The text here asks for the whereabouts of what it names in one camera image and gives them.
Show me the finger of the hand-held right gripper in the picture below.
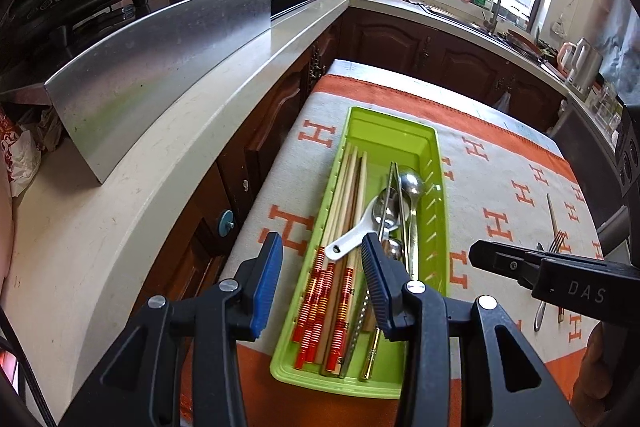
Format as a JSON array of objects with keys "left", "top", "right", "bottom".
[{"left": 470, "top": 239, "right": 546, "bottom": 290}]

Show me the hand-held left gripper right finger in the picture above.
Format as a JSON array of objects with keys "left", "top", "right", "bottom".
[{"left": 361, "top": 232, "right": 573, "bottom": 427}]

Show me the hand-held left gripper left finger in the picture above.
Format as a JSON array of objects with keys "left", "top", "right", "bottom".
[{"left": 60, "top": 232, "right": 285, "bottom": 427}]

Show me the large steel spoon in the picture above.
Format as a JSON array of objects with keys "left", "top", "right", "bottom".
[{"left": 534, "top": 231, "right": 570, "bottom": 332}]

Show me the white ceramic spoon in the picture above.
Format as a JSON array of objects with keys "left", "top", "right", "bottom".
[{"left": 324, "top": 196, "right": 386, "bottom": 263}]

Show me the handled metal spoon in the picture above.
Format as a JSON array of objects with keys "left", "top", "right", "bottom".
[{"left": 395, "top": 192, "right": 412, "bottom": 278}]

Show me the group of chopsticks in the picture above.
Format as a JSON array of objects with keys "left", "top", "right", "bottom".
[{"left": 294, "top": 146, "right": 351, "bottom": 369}]

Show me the dark metal spoon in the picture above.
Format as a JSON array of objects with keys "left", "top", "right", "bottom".
[{"left": 375, "top": 188, "right": 401, "bottom": 243}]

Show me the silver metal chopstick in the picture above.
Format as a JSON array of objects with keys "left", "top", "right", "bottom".
[
  {"left": 350, "top": 163, "right": 401, "bottom": 358},
  {"left": 342, "top": 162, "right": 398, "bottom": 378}
]

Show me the large shiny metal spoon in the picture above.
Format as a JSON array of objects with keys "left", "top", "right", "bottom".
[{"left": 400, "top": 167, "right": 426, "bottom": 283}]

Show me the green plastic utensil tray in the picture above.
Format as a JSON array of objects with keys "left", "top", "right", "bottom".
[{"left": 270, "top": 106, "right": 453, "bottom": 400}]

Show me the person's right hand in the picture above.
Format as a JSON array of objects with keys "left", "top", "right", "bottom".
[{"left": 580, "top": 323, "right": 607, "bottom": 410}]

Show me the orange grey printed blanket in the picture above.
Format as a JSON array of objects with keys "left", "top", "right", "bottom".
[{"left": 177, "top": 74, "right": 601, "bottom": 427}]

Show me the blue cabinet knob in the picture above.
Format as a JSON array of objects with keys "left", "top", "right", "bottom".
[{"left": 216, "top": 209, "right": 237, "bottom": 238}]

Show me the grey countertop oven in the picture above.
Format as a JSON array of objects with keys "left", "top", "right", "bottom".
[{"left": 547, "top": 97, "right": 640, "bottom": 253}]

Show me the white kitchen countertop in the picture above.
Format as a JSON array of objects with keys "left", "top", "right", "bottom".
[{"left": 0, "top": 0, "right": 576, "bottom": 427}]

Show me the glass jar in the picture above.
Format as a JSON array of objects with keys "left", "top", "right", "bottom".
[{"left": 592, "top": 79, "right": 626, "bottom": 142}]

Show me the red pan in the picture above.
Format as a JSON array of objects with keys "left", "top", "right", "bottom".
[{"left": 505, "top": 29, "right": 543, "bottom": 52}]

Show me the steel splash guard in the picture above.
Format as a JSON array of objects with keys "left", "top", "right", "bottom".
[{"left": 44, "top": 0, "right": 273, "bottom": 185}]

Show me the steel faucet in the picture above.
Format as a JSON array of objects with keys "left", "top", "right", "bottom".
[{"left": 484, "top": 0, "right": 506, "bottom": 35}]

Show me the steel sink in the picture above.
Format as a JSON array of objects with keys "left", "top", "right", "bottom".
[{"left": 425, "top": 4, "right": 496, "bottom": 32}]

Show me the crumpled printed plastic bag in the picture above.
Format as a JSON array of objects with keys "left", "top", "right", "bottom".
[{"left": 0, "top": 107, "right": 63, "bottom": 198}]

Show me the black glass cooktop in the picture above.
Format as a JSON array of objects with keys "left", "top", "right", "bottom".
[{"left": 270, "top": 0, "right": 321, "bottom": 20}]

